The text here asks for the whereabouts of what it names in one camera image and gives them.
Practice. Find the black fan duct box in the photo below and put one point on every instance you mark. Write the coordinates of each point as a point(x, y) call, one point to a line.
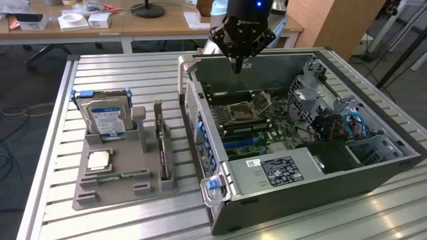
point(334, 155)

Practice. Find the green graphics card black fan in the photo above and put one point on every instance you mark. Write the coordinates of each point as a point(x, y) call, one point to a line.
point(164, 155)

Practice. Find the green RAM stick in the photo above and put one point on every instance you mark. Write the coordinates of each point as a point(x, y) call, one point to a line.
point(248, 128)
point(113, 176)

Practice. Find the white box with black lid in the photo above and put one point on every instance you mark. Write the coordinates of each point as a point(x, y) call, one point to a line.
point(33, 25)

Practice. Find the grey 3D-printed parts rack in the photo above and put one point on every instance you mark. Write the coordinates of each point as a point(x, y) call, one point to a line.
point(127, 160)

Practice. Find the crumpled white paper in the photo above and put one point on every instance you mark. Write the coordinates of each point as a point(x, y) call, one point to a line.
point(16, 7)

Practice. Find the perforated metal disk bay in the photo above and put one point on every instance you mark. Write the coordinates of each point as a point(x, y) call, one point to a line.
point(301, 100)

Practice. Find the wooden cabinet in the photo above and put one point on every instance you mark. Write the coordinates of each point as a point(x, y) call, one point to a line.
point(334, 25)

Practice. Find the brown cardboard box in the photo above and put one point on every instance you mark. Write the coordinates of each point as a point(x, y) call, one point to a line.
point(203, 7)

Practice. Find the green motherboard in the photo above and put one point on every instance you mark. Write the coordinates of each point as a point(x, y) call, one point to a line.
point(276, 130)

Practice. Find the silver CPU chip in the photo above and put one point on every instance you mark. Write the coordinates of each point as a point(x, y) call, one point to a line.
point(97, 161)

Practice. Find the dark grey open PC case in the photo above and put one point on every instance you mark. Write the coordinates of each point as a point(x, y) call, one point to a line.
point(300, 207)

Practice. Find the metal socket cover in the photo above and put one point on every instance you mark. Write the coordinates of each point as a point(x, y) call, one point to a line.
point(261, 102)

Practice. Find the white box with red dot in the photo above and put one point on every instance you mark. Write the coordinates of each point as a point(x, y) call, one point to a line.
point(362, 47)

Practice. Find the CPU socket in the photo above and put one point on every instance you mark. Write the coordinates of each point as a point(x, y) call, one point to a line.
point(240, 113)

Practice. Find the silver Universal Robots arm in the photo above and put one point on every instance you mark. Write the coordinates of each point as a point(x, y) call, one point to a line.
point(217, 7)

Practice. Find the black tripod stand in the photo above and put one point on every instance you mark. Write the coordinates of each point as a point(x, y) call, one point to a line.
point(384, 81)

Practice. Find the grey power supply with label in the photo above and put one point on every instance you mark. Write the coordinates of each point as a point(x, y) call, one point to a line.
point(247, 180)

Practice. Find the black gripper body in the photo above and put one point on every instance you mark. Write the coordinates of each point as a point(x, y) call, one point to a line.
point(248, 22)

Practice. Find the white holder with round hollow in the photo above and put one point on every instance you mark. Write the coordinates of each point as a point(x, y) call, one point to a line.
point(71, 23)

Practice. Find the hard disk in blue carrier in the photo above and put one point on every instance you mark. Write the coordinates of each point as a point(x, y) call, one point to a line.
point(103, 117)

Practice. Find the black round lamp base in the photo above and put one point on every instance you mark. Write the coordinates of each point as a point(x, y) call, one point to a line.
point(147, 11)

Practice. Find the small white cardboard box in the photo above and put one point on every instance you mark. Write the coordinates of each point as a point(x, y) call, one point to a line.
point(99, 21)

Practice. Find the white paper stack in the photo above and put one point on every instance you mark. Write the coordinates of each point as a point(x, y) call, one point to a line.
point(195, 21)

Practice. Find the blue expansion card retainer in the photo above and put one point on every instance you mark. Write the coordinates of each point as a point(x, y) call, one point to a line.
point(200, 127)

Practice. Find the wooden desk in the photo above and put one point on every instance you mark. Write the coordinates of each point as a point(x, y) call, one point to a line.
point(149, 25)

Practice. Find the blue case latch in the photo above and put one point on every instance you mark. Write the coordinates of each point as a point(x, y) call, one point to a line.
point(212, 185)

